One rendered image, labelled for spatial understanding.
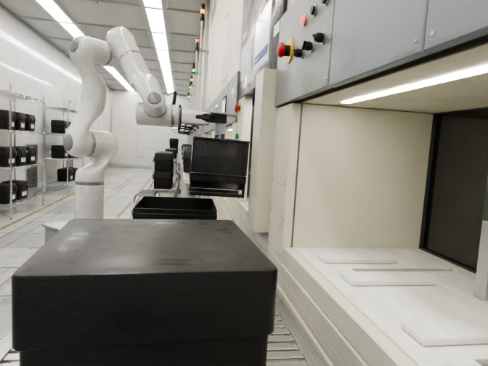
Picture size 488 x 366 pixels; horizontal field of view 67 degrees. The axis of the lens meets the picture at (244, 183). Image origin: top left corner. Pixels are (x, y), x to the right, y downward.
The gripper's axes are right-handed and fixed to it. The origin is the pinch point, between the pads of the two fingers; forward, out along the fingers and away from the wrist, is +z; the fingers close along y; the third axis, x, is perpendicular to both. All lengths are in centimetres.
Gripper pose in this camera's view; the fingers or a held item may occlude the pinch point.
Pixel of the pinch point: (220, 119)
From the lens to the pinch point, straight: 145.7
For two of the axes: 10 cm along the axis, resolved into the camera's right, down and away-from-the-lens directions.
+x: 0.6, -9.9, -1.1
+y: 1.6, 1.1, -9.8
